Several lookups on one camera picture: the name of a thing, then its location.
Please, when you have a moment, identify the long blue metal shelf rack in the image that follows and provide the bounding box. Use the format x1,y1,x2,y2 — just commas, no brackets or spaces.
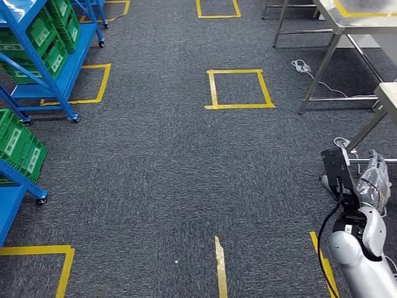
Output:
0,158,48,248

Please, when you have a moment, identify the clear plastic hand cover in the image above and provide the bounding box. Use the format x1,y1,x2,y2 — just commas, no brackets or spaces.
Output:
355,162,392,215

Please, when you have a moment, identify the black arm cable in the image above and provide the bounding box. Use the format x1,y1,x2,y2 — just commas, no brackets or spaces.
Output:
316,181,345,298

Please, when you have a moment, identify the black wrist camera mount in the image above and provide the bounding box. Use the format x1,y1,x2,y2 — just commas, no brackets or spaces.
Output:
321,147,355,198

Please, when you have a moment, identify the white floor cable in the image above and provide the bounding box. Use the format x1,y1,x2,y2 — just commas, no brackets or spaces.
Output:
305,70,378,101

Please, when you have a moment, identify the steel workbench table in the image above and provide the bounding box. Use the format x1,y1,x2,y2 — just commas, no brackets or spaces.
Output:
345,82,397,165
272,0,397,116

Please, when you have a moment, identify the steel table frame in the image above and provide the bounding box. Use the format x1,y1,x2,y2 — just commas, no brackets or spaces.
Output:
261,0,320,20

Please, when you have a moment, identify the white cable bundle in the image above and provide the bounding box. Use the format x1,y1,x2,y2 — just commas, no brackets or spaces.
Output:
334,137,361,174

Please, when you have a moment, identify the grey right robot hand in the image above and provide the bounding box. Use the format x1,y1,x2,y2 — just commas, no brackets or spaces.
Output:
356,148,392,215

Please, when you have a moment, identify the ragged yellow floor tape strip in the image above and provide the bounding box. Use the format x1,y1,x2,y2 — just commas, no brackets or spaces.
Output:
214,235,229,298

